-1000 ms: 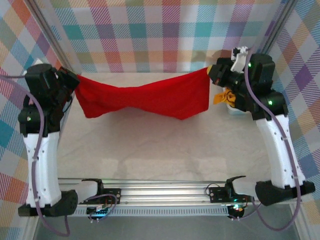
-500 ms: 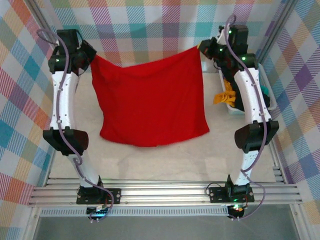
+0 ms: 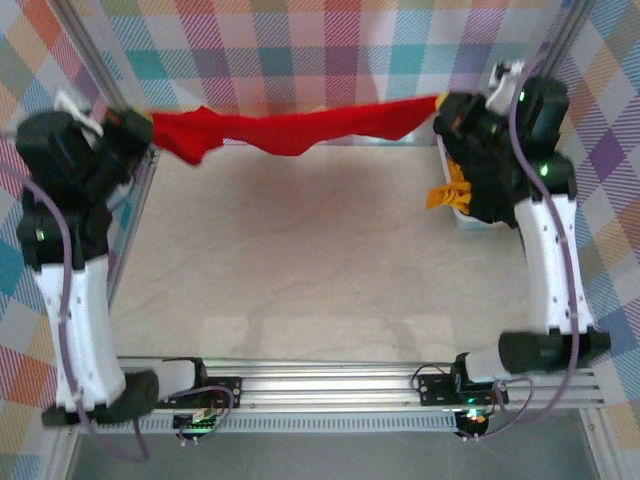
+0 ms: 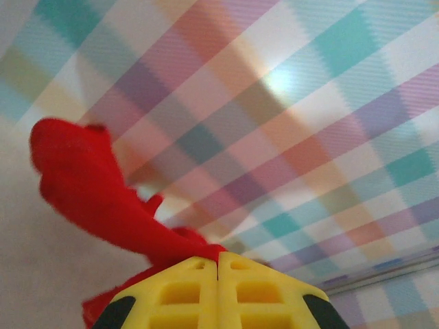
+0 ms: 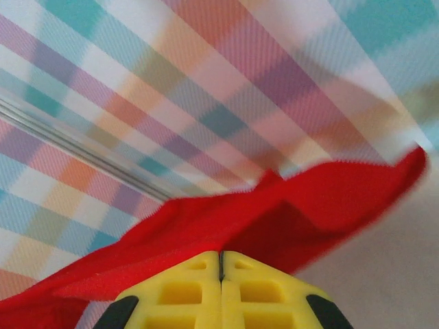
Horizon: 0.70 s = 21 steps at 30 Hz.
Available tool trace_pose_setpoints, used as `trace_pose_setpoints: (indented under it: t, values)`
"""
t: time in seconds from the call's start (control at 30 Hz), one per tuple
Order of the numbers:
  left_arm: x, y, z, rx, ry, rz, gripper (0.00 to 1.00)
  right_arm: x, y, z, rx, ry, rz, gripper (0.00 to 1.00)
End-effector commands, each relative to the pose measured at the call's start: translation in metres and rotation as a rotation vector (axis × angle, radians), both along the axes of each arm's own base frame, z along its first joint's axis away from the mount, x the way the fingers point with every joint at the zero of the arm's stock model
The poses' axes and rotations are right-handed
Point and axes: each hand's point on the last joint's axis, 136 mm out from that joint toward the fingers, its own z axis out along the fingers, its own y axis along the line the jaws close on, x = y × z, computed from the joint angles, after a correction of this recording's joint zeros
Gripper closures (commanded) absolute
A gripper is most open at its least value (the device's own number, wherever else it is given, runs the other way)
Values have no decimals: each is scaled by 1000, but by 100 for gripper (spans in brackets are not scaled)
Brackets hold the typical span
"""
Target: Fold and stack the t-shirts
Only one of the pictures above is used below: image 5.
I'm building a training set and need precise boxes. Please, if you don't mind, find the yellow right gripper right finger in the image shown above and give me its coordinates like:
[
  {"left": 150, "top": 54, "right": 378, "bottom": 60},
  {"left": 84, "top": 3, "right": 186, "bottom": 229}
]
[{"left": 219, "top": 250, "right": 355, "bottom": 329}]

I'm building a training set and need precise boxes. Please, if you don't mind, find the red t-shirt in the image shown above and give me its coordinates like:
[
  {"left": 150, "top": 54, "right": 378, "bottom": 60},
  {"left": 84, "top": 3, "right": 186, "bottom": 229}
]
[{"left": 0, "top": 147, "right": 428, "bottom": 329}]

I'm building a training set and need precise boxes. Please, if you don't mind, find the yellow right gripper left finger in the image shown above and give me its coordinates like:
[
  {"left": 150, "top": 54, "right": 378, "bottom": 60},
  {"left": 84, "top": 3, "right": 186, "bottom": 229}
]
[{"left": 91, "top": 250, "right": 223, "bottom": 329}]

